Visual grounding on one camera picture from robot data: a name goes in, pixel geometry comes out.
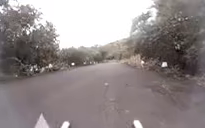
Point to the wooded hill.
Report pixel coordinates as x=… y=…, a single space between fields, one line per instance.
x=115 y=45

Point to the white roadside marker stone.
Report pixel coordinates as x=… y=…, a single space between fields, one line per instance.
x=50 y=66
x=73 y=64
x=142 y=62
x=164 y=64

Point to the grey asphalt road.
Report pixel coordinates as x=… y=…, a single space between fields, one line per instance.
x=83 y=93

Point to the robot's own part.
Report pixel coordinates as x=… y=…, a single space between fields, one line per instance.
x=65 y=125

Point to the row of trees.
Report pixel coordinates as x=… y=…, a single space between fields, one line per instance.
x=176 y=36
x=26 y=43

